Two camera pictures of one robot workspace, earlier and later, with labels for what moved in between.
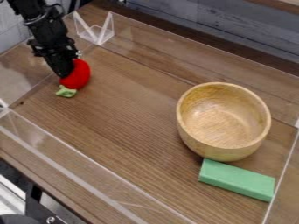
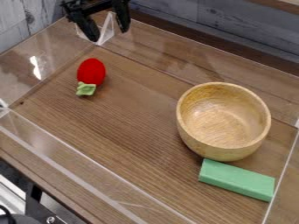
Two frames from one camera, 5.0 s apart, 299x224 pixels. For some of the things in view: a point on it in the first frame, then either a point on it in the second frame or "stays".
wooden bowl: (223, 119) stays
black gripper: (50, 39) -> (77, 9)
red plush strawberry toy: (76, 80) -> (90, 73)
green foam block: (237, 179) stays
